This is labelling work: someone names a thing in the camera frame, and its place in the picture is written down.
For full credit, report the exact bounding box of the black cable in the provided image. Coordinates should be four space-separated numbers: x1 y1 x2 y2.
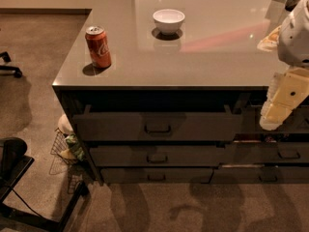
6 186 49 219

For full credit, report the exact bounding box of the grey drawer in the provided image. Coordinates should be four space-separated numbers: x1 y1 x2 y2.
100 167 213 184
241 105 309 134
211 166 309 184
229 142 309 164
72 109 242 141
90 145 234 167

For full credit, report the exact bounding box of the wire basket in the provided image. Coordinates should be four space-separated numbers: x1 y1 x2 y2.
49 130 83 194

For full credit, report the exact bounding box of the white rounded object in basket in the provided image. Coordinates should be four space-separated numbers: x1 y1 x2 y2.
58 114 73 134

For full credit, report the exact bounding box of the black chair base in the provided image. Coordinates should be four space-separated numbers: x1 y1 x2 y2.
0 50 23 79

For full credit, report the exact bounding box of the grey counter cabinet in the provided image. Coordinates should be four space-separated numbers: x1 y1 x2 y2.
53 0 308 184

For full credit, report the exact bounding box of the white ceramic bowl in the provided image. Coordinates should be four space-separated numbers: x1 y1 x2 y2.
153 9 185 35

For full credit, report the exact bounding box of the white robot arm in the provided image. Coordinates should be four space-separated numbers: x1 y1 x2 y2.
257 0 309 131

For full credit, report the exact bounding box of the orange soda can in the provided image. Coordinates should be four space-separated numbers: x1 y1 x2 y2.
85 26 112 69

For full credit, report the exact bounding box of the green patterned snack bag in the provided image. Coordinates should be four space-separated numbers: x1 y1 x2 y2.
65 134 85 161

